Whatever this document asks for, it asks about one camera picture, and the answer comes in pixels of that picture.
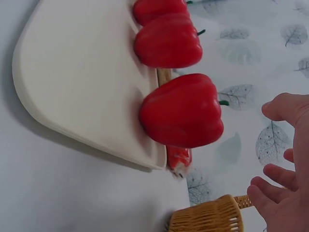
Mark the person's right hand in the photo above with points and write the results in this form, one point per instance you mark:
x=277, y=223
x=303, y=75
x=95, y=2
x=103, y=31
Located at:
x=294, y=207

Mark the person's right thumb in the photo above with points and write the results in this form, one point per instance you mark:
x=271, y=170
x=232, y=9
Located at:
x=282, y=107

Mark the woven wicker basket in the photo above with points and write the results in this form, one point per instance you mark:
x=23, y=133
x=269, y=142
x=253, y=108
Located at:
x=207, y=216

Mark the red and white striped object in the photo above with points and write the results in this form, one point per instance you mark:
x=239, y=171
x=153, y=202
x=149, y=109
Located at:
x=179, y=160

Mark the red bell pepper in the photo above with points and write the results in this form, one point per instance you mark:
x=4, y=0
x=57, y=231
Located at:
x=181, y=113
x=157, y=9
x=166, y=43

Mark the light wooden stick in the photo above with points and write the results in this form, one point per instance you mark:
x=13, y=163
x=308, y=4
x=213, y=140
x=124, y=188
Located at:
x=164, y=76

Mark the white cutting board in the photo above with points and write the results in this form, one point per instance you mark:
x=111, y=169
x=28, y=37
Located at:
x=79, y=79

